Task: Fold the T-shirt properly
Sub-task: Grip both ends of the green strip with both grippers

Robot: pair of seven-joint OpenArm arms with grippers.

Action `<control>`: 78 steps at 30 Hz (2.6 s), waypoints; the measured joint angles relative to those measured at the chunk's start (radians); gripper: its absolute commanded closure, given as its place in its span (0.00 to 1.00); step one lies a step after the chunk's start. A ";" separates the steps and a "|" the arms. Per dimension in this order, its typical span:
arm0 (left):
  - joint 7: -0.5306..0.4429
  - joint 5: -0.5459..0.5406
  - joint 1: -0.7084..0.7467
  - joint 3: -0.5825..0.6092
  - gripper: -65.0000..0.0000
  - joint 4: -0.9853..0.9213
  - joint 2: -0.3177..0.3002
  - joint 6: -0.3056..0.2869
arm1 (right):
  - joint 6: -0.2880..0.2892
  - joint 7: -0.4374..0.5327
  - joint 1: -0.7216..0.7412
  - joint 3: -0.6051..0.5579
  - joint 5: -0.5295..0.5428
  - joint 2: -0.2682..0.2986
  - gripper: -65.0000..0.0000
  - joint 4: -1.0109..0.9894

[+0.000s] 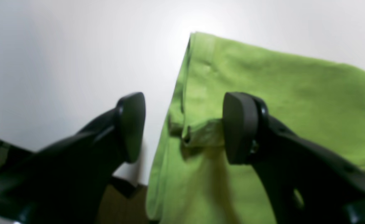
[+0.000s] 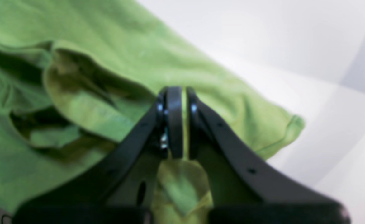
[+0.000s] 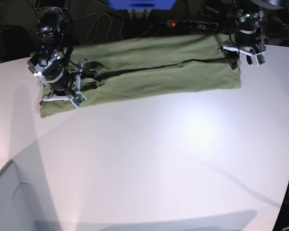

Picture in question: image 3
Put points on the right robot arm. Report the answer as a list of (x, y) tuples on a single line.
[(50, 33)]

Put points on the green T-shirt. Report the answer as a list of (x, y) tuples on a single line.
[(144, 67)]

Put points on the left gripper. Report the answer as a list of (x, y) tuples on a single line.
[(249, 43)]

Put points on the black power strip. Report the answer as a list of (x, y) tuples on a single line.
[(188, 24)]

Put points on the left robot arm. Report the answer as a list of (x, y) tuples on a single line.
[(247, 16)]

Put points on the blue box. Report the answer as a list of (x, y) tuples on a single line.
[(142, 4)]

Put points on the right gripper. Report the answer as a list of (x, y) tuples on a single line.
[(64, 83)]

